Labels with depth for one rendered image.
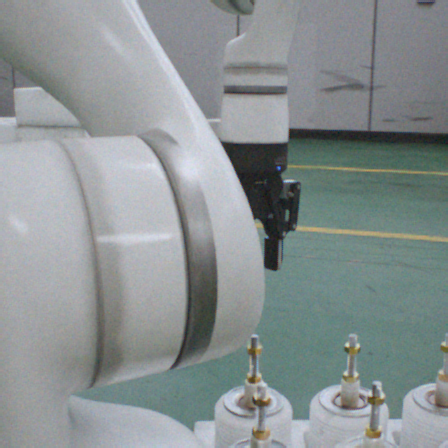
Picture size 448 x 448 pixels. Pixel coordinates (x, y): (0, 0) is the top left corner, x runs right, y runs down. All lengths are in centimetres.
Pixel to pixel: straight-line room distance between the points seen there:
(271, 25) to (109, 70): 40
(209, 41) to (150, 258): 583
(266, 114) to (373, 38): 507
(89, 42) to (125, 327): 14
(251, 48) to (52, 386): 51
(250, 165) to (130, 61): 41
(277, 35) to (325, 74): 509
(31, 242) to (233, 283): 7
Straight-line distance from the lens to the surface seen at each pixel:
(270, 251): 75
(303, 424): 91
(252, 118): 67
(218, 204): 22
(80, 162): 21
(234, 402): 81
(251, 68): 67
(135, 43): 28
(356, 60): 573
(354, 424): 79
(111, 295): 20
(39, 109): 330
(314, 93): 578
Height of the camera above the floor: 66
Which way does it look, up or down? 14 degrees down
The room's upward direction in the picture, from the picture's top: straight up
